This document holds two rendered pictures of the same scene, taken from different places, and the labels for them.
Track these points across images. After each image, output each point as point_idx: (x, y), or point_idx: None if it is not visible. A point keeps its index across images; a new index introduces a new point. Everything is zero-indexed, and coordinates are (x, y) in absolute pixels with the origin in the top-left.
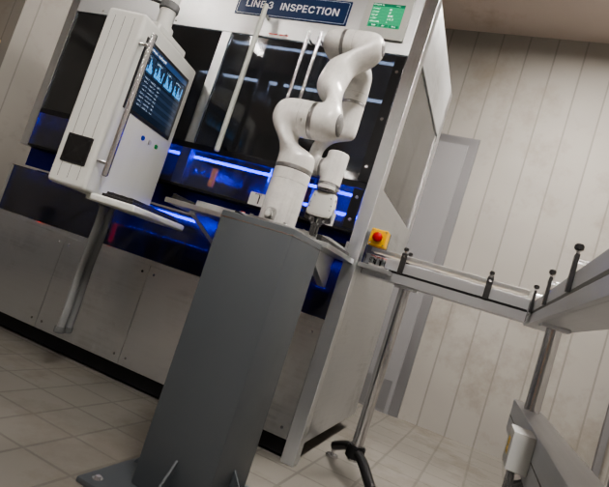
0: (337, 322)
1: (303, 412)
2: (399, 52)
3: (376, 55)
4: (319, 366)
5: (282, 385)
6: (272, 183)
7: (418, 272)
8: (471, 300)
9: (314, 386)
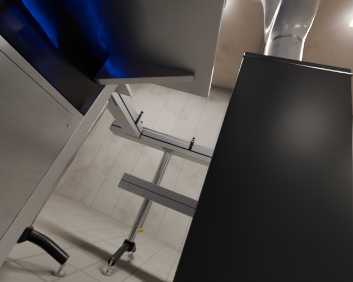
0: (93, 122)
1: (21, 223)
2: None
3: (259, 1)
4: (61, 165)
5: None
6: (301, 59)
7: (124, 97)
8: (132, 122)
9: (48, 187)
